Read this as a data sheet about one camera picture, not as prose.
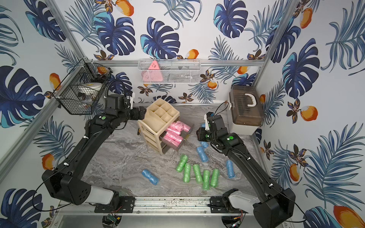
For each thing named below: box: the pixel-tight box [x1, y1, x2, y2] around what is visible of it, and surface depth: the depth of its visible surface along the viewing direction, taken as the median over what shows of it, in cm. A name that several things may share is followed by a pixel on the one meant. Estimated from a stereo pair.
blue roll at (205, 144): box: [200, 141, 209, 149], surface depth 97 cm
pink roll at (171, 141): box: [163, 135, 181, 148], surface depth 80 cm
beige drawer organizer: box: [137, 97, 181, 156], surface depth 83 cm
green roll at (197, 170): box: [192, 163, 203, 184], surface depth 85 cm
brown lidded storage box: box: [227, 85, 264, 136], surface depth 97 cm
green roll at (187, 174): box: [182, 162, 192, 183], surface depth 86 cm
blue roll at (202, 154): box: [196, 146, 209, 163], surface depth 92 cm
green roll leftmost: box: [176, 154, 188, 173], surface depth 90 cm
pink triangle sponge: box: [141, 59, 164, 83], surface depth 92 cm
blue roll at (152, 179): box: [141, 169, 160, 186], surface depth 83 cm
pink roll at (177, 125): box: [169, 121, 184, 132], surface depth 85 cm
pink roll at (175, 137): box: [165, 131, 184, 143], surface depth 81 cm
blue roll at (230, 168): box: [226, 159, 236, 179], surface depth 87 cm
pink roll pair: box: [175, 120, 192, 133], surface depth 85 cm
